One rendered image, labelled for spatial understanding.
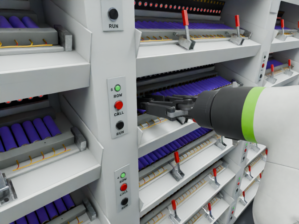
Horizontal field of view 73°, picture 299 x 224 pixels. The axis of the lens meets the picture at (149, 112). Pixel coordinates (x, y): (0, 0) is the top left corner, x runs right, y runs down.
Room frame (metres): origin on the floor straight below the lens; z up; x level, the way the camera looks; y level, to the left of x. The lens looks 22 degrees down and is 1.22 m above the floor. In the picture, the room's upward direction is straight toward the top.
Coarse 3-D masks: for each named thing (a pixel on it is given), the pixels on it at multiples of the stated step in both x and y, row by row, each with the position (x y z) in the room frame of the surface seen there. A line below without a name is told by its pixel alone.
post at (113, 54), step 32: (64, 0) 0.39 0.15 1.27; (96, 0) 0.35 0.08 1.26; (128, 0) 0.39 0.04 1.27; (96, 32) 0.35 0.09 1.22; (128, 32) 0.39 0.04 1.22; (96, 64) 0.34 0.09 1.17; (128, 64) 0.39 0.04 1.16; (96, 96) 0.34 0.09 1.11; (128, 96) 0.39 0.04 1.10; (96, 128) 0.34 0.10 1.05; (128, 128) 0.38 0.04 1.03; (128, 160) 0.38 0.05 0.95; (96, 192) 0.37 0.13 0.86
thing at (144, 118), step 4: (220, 88) 0.74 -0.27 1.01; (140, 116) 0.48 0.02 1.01; (144, 116) 0.48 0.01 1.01; (148, 116) 0.49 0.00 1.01; (152, 116) 0.49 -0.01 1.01; (156, 116) 0.51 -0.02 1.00; (140, 120) 0.46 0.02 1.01; (144, 120) 0.48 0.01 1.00; (148, 120) 0.49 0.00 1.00; (152, 120) 0.49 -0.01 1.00; (160, 120) 0.50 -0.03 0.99; (164, 120) 0.51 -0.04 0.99; (140, 124) 0.47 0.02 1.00; (148, 124) 0.47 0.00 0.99; (144, 128) 0.46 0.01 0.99
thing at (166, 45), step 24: (144, 0) 0.63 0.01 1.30; (168, 0) 0.69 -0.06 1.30; (192, 0) 0.76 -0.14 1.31; (216, 0) 0.86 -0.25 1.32; (144, 24) 0.57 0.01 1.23; (168, 24) 0.65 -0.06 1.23; (192, 24) 0.73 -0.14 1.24; (216, 24) 0.83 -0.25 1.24; (240, 24) 0.87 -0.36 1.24; (144, 48) 0.46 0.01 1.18; (168, 48) 0.50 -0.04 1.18; (192, 48) 0.53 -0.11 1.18; (216, 48) 0.60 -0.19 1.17; (240, 48) 0.70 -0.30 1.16; (144, 72) 0.43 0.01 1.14
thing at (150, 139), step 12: (180, 72) 0.76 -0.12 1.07; (192, 72) 0.80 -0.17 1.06; (228, 72) 0.89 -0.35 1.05; (144, 84) 0.64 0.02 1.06; (240, 84) 0.83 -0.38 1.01; (252, 84) 0.81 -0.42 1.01; (144, 96) 0.62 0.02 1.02; (168, 120) 0.52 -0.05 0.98; (192, 120) 0.55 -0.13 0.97; (144, 132) 0.46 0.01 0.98; (156, 132) 0.46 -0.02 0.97; (168, 132) 0.47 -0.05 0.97; (180, 132) 0.51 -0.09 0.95; (144, 144) 0.42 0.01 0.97; (156, 144) 0.45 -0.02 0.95
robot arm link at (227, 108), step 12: (216, 96) 0.33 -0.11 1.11; (228, 96) 0.32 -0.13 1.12; (240, 96) 0.30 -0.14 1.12; (216, 108) 0.32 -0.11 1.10; (228, 108) 0.30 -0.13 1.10; (240, 108) 0.29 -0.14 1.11; (216, 120) 0.31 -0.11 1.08; (228, 120) 0.29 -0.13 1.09; (240, 120) 0.28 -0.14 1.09; (216, 132) 0.32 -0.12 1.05; (228, 132) 0.30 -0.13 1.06; (240, 132) 0.28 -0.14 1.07
